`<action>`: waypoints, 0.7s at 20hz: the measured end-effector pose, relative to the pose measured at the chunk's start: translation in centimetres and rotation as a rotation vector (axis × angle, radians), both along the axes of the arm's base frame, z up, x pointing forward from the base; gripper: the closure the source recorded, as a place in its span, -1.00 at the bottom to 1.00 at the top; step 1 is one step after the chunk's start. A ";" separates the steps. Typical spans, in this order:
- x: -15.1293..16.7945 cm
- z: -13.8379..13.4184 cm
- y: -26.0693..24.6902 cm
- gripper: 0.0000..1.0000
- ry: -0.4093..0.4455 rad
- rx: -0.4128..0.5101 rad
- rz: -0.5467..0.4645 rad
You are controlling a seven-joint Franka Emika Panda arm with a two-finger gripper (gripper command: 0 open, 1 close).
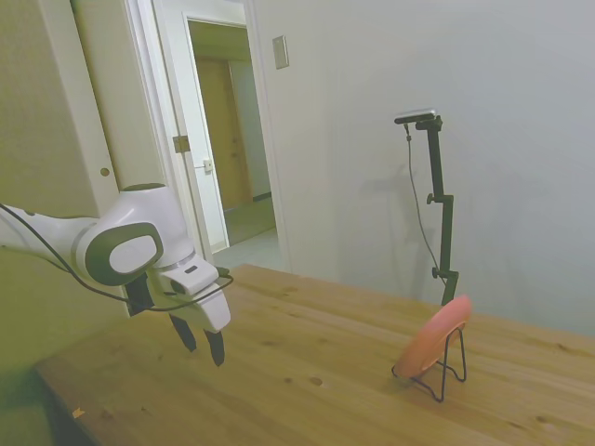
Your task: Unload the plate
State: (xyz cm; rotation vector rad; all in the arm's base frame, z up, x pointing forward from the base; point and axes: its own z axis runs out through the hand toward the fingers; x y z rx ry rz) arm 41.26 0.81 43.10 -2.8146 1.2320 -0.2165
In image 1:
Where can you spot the white door frame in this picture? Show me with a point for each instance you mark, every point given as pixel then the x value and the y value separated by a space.
pixel 167 93

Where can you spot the exterior camera on stand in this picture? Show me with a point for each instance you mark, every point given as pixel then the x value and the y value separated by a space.
pixel 416 115

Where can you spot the black wrist mount bracket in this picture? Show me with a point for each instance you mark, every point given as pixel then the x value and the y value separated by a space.
pixel 137 297

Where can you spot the cream door with round pull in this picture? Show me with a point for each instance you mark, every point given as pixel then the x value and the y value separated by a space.
pixel 107 93

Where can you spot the white door latch plate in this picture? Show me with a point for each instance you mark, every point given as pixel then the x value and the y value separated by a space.
pixel 207 165

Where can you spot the round orange plate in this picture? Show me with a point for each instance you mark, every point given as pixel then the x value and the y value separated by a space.
pixel 432 339

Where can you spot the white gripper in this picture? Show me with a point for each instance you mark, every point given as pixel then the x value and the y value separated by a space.
pixel 211 309

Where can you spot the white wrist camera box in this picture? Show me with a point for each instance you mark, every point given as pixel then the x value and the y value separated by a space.
pixel 190 281

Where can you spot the grey wall switch plate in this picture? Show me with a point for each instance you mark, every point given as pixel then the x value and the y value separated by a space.
pixel 280 52

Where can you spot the brass door hinge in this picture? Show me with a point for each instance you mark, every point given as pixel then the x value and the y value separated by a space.
pixel 181 144

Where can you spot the small yellow scrap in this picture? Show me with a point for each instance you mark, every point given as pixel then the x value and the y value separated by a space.
pixel 78 412

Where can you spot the brown wooden hallway door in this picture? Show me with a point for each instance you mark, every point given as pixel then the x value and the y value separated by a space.
pixel 223 139

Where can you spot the black camera stand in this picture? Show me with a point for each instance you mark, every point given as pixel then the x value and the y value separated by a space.
pixel 447 232

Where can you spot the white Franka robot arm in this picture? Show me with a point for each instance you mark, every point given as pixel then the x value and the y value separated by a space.
pixel 139 209

